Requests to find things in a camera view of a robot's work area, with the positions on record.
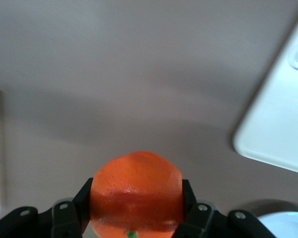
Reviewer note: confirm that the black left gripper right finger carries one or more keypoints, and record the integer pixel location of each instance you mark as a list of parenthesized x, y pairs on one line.
[(188, 198)]

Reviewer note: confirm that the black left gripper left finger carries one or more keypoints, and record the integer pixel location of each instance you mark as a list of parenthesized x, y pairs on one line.
[(82, 205)]

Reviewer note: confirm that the cream bear print tray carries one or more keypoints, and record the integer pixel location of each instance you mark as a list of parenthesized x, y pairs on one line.
[(280, 111)]

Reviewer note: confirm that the pale lavender plate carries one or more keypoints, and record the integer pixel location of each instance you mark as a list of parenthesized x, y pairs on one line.
[(285, 225)]

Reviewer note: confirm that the orange fruit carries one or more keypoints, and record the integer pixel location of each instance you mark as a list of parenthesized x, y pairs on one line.
[(136, 188)]

